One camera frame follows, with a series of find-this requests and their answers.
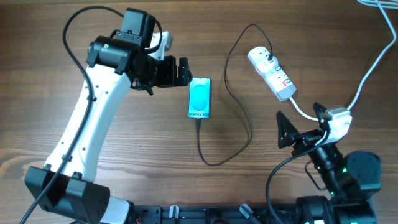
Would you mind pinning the white charger adapter plug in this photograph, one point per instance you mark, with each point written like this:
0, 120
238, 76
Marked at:
266, 66

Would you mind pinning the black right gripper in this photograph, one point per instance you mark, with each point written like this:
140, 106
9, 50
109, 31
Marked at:
307, 139

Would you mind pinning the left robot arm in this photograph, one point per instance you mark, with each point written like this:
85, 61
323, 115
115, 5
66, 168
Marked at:
132, 57

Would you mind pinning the white power strip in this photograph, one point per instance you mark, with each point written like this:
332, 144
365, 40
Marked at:
277, 80

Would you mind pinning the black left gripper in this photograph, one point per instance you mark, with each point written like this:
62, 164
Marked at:
169, 78

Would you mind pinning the smartphone with cyan screen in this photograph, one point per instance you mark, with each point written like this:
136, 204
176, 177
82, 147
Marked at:
199, 98

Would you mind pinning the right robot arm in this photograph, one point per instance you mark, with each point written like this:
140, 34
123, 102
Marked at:
351, 180

